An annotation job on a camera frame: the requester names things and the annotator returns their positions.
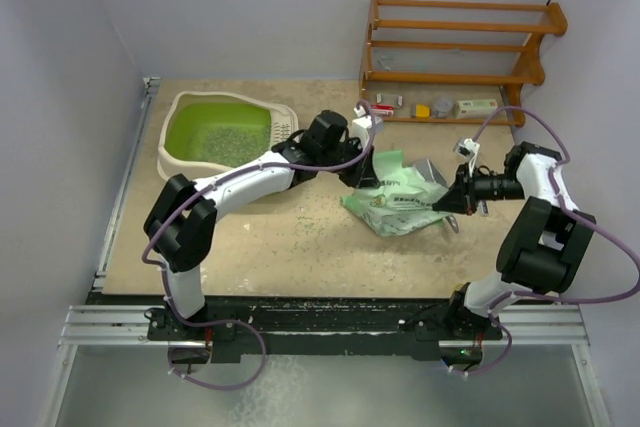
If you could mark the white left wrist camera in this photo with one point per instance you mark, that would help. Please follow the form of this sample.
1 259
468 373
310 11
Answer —
365 124

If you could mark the grey round container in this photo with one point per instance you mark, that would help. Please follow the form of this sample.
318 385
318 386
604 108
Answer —
442 107

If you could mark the green litter pellets pile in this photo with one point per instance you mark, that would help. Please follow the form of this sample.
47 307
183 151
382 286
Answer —
230 146

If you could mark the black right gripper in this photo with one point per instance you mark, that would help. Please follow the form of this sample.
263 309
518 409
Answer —
462 197

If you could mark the green white carton box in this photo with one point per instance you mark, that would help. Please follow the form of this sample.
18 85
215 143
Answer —
474 109

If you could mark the wooden shelf rack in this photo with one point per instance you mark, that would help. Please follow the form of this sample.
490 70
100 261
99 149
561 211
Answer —
527 68

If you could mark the silver metal scoop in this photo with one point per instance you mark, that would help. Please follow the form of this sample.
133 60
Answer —
431 173

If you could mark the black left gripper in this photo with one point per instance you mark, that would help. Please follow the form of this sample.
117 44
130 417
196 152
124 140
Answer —
362 175

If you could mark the yellow small block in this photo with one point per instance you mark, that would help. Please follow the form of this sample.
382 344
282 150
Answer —
420 111

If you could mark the red white small box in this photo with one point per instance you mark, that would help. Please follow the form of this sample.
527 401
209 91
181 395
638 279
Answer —
383 110

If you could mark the green cat litter bag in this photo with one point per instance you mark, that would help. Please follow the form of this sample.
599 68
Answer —
403 202

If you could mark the beige green litter box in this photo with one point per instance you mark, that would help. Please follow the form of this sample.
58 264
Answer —
193 112

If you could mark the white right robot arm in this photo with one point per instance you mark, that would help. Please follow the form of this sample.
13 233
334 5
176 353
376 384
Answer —
544 247

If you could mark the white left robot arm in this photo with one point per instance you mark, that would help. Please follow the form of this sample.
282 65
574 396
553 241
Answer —
180 226

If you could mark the black white bag sealing strip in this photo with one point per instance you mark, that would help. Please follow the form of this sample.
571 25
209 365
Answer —
483 208

